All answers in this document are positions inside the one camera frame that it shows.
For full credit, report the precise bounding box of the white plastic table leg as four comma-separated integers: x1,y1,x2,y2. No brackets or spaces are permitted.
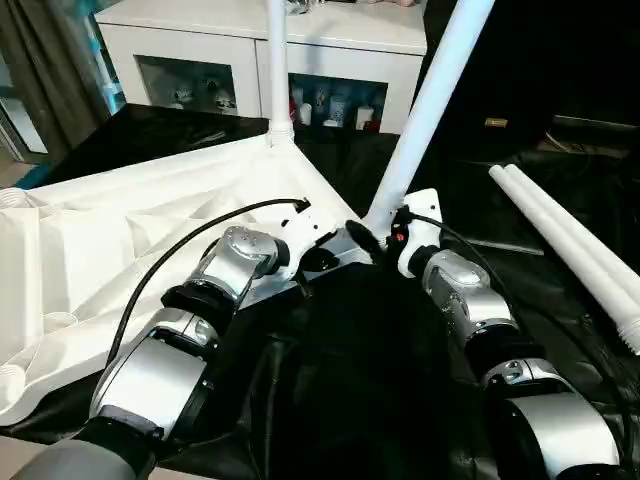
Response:
266,0,297,150
366,0,496,237
488,166,640,357
502,163,640,321

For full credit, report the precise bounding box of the white plastic table top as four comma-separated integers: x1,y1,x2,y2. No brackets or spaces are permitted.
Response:
0,138,387,426

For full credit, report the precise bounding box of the black mat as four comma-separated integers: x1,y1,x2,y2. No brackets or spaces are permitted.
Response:
0,102,640,480

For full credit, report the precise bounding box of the dark low bench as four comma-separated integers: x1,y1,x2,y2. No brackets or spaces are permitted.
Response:
547,113,640,152

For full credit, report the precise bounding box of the black speaker with gold label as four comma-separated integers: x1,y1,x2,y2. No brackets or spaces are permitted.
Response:
414,0,640,151

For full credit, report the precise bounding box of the white glass-door cabinet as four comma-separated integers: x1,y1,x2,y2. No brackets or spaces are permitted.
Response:
94,0,429,134

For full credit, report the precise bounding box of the light blue plastic rack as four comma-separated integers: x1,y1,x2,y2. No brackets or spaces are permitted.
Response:
84,9,125,117

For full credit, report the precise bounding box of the teal floor strip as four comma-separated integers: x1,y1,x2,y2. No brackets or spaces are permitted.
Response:
23,158,52,187

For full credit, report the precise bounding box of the glass sliding door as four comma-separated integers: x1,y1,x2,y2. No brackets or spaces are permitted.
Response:
0,49,50,162

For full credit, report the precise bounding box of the grey-brown curtain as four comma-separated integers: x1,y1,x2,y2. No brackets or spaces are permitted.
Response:
0,0,112,162

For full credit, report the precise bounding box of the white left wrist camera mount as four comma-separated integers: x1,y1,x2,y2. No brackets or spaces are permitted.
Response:
277,199,347,287

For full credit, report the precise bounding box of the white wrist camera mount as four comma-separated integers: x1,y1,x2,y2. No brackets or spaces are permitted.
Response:
397,188,444,279
277,199,347,287

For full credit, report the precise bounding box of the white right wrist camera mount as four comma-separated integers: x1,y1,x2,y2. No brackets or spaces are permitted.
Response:
397,188,444,279

